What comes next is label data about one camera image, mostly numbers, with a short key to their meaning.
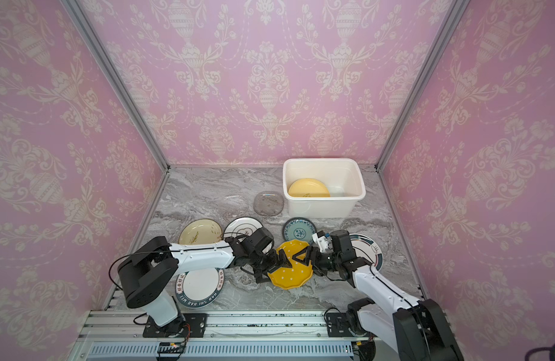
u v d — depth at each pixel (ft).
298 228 3.18
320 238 2.66
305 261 2.43
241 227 3.20
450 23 2.33
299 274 2.54
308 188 3.62
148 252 1.57
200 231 3.17
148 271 1.57
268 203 3.48
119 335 2.45
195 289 2.66
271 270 2.45
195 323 2.45
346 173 3.40
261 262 2.39
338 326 2.40
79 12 2.31
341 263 2.17
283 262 2.45
